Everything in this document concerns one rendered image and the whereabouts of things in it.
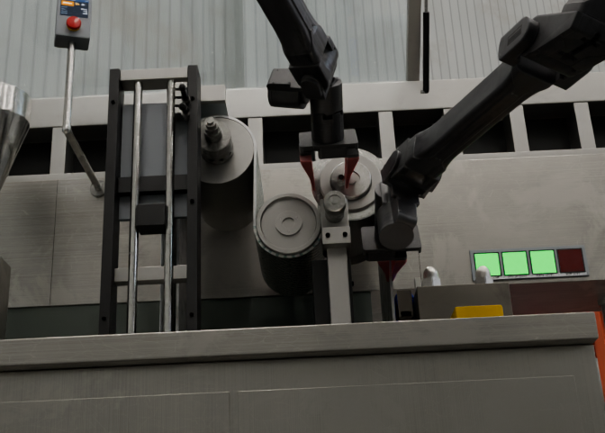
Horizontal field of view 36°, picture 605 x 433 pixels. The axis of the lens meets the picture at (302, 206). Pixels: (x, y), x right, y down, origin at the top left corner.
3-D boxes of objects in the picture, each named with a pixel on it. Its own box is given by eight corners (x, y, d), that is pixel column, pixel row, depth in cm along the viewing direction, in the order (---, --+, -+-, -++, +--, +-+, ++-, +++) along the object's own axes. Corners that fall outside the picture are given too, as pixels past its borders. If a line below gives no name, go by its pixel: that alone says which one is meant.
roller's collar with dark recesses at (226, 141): (196, 151, 171) (196, 121, 174) (200, 166, 177) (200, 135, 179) (230, 149, 171) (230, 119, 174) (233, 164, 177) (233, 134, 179)
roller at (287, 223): (257, 255, 169) (255, 193, 173) (265, 296, 192) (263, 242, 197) (322, 251, 169) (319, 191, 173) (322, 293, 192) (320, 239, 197)
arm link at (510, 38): (599, 38, 124) (529, 4, 121) (598, 72, 121) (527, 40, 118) (434, 172, 160) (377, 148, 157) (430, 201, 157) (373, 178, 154)
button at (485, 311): (456, 321, 136) (455, 306, 137) (450, 334, 142) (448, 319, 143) (504, 320, 136) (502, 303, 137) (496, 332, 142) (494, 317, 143)
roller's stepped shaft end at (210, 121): (201, 128, 166) (201, 112, 168) (204, 143, 172) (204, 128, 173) (219, 128, 166) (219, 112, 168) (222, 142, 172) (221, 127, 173)
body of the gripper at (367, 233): (421, 255, 162) (423, 221, 158) (363, 257, 162) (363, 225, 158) (417, 231, 167) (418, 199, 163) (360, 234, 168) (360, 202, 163)
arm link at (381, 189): (407, 174, 159) (374, 175, 159) (410, 198, 154) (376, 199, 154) (406, 206, 163) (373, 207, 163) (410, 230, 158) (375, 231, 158)
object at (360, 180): (378, 186, 172) (342, 203, 170) (377, 191, 174) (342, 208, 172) (359, 154, 174) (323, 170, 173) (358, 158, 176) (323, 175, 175)
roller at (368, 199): (320, 210, 171) (319, 153, 176) (320, 257, 195) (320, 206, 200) (383, 209, 171) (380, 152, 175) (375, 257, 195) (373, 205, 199)
